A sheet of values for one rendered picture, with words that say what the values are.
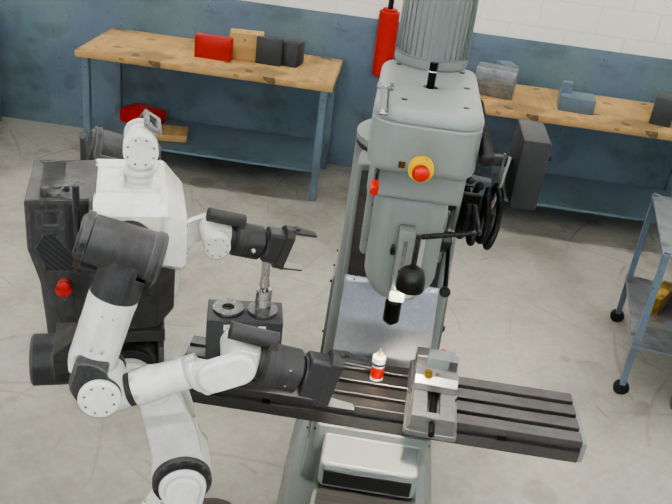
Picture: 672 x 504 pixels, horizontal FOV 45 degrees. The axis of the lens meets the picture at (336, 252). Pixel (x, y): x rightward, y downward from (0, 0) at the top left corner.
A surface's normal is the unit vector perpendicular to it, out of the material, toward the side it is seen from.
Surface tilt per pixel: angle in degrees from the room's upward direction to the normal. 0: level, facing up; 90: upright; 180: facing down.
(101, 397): 83
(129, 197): 0
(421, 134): 90
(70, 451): 0
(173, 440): 90
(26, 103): 90
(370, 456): 0
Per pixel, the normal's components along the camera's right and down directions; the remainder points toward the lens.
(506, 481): 0.11, -0.88
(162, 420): 0.18, 0.80
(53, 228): 0.22, 0.48
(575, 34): -0.11, 0.45
